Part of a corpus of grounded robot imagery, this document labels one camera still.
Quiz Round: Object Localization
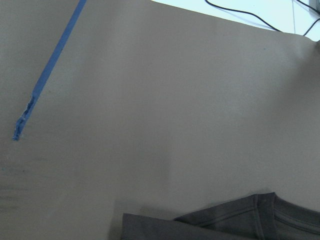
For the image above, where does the brown t-shirt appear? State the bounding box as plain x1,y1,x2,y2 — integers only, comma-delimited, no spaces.
121,192,320,240

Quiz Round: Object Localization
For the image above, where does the black cable on white table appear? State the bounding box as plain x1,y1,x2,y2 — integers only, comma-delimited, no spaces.
204,0,320,37

